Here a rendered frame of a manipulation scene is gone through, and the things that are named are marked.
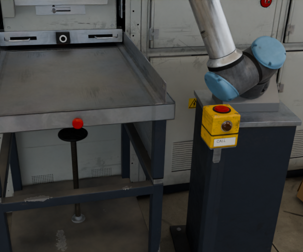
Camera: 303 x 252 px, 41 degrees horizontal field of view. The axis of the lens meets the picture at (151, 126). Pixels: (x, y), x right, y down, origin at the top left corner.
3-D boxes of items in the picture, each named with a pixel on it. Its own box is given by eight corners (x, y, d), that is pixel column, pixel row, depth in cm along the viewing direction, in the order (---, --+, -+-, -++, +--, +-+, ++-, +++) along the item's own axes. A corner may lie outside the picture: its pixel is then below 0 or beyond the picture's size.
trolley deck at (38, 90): (174, 119, 129) (175, 102, 127) (-33, 136, 115) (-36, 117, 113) (132, 59, 188) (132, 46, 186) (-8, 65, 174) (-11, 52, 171)
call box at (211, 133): (237, 147, 111) (241, 114, 107) (210, 150, 110) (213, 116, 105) (225, 134, 119) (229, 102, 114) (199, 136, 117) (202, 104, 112)
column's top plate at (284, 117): (267, 92, 170) (268, 88, 169) (301, 126, 142) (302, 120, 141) (193, 94, 166) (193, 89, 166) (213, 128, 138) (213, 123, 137)
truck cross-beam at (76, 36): (122, 41, 187) (122, 28, 184) (-1, 46, 175) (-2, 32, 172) (120, 39, 191) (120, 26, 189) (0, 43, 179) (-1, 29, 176)
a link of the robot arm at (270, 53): (280, 73, 139) (298, 53, 126) (251, 92, 135) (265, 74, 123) (259, 46, 141) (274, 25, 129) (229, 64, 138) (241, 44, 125)
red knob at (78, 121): (83, 129, 118) (83, 120, 117) (72, 130, 118) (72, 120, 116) (82, 123, 122) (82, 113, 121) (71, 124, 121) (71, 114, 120)
